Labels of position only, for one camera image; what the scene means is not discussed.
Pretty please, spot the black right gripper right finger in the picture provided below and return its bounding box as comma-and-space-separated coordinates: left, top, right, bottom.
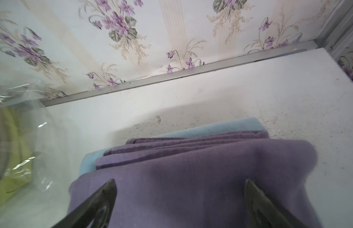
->
244, 179, 306, 228

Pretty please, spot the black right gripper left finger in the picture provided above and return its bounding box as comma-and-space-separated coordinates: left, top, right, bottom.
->
53, 179, 118, 228

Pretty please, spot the clear plastic vacuum bag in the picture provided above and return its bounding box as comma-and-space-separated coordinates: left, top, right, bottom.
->
0, 83, 71, 228

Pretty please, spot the purple garment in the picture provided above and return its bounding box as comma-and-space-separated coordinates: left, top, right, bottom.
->
68, 131, 321, 228

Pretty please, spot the yellow folded garment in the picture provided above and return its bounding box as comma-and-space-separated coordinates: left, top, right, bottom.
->
0, 106, 34, 207

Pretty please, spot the light blue garment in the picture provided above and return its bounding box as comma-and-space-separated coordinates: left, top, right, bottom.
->
79, 117, 266, 176

